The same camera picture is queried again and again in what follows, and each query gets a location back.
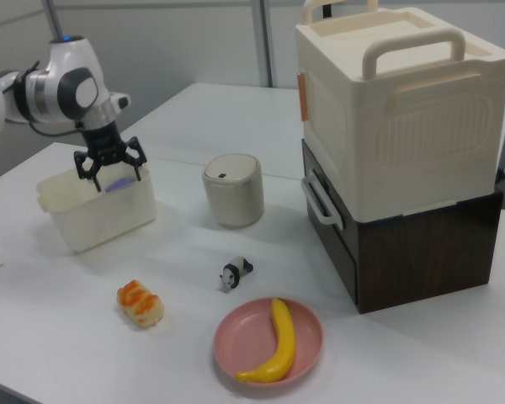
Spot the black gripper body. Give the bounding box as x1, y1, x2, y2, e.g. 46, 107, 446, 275
77, 124, 130, 168

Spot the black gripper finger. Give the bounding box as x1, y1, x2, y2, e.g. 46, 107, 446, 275
72, 150, 104, 194
122, 136, 148, 183

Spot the white plastic box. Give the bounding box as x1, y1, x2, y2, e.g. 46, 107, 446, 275
35, 165, 158, 254

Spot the cream plastic storage box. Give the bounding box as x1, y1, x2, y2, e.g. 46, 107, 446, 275
294, 0, 505, 221

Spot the purple sponge block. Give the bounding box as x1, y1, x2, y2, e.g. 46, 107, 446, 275
104, 178, 136, 194

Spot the small beige trash can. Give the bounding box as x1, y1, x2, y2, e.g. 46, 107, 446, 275
200, 152, 266, 230

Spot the toy bread with orange glaze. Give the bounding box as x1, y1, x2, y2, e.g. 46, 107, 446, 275
116, 279, 166, 329

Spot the panda toy figure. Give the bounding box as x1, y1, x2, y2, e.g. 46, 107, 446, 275
218, 254, 255, 295

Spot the pink plastic plate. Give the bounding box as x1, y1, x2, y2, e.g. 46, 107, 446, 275
212, 296, 325, 385

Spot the yellow toy banana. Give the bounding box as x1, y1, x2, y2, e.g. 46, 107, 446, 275
235, 297, 297, 384

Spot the dark wooden drawer cabinet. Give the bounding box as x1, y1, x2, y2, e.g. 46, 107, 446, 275
300, 137, 505, 315

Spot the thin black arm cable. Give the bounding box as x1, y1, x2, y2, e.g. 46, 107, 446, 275
28, 120, 86, 138

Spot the white drawer handle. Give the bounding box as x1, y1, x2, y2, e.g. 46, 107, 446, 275
300, 173, 347, 231

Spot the black power cable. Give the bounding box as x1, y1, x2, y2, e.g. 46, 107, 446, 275
493, 167, 505, 211

